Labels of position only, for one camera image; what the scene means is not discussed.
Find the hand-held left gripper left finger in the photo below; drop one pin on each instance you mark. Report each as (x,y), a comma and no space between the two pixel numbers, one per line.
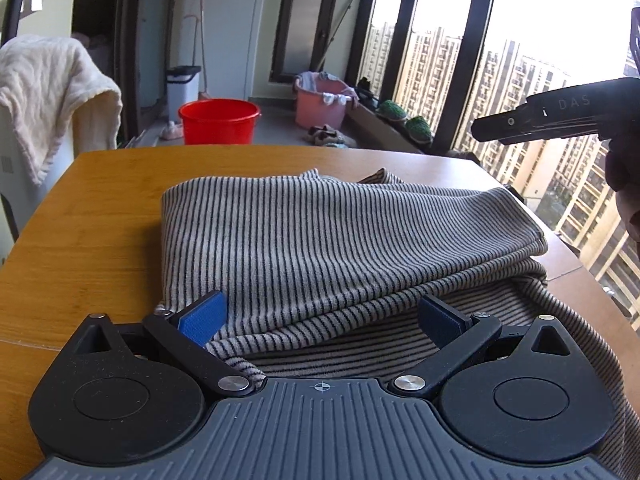
(206,319)

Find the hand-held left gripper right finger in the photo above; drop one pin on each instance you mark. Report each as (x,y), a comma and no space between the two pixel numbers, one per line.
(441,321)

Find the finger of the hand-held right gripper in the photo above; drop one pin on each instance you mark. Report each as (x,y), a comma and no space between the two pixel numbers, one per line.
(507,122)

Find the grey striped garment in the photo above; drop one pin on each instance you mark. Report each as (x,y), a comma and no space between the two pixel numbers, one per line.
(325,240)

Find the person's right hand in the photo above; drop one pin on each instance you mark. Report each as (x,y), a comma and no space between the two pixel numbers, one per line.
(625,175)

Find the green potted plant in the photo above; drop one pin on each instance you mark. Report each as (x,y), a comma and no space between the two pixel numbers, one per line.
(392,110)
(419,129)

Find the pair of brown slippers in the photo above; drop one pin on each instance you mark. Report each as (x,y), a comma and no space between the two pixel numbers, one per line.
(330,137)

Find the pink laundry basket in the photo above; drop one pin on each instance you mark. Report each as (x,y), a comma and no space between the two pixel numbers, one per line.
(320,107)

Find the pink slippers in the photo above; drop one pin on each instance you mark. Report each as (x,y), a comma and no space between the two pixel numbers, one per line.
(171,131)

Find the leaning metal pole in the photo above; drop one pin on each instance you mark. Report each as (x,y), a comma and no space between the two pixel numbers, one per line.
(340,22)

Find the red plastic bucket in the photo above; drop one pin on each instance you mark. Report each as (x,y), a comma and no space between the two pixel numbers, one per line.
(217,122)

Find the dark framed frosted window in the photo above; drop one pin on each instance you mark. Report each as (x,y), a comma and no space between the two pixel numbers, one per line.
(305,27)

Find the grey pedal trash bin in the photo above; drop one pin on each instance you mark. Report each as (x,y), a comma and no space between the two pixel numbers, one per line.
(182,92)

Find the white standing appliance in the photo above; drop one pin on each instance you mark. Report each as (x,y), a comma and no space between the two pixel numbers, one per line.
(15,180)

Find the cream towel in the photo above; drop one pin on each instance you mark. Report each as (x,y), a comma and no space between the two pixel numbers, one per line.
(55,95)

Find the black window frame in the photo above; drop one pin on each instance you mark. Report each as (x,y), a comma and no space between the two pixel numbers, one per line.
(440,60)

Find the white wall socket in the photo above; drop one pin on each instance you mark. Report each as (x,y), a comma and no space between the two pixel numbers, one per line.
(31,0)

